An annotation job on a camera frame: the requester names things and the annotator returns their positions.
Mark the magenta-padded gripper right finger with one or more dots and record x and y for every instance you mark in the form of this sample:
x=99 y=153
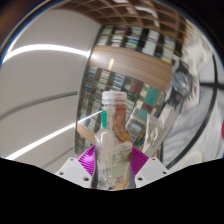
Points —
x=149 y=170

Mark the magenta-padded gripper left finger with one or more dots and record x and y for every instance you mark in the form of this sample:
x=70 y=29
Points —
x=76 y=170

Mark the clear plastic drink bottle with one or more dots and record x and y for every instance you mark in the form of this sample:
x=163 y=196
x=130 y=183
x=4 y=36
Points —
x=113 y=160

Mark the flat round red coaster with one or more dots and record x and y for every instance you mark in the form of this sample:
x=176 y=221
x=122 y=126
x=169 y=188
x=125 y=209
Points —
x=222 y=130

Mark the dark grey building model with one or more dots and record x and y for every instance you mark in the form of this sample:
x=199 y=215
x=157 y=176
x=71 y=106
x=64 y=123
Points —
x=183 y=83

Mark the ceiling light strips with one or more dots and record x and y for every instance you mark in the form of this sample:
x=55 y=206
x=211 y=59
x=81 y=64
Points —
x=43 y=48

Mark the wooden cubby shelf unit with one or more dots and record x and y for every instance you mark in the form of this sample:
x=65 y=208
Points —
x=133 y=11

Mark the white frame architectural model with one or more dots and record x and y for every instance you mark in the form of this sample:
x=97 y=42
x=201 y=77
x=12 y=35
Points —
x=153 y=133

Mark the tall wall bookshelf with books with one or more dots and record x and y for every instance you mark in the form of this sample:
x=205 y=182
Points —
x=133 y=66

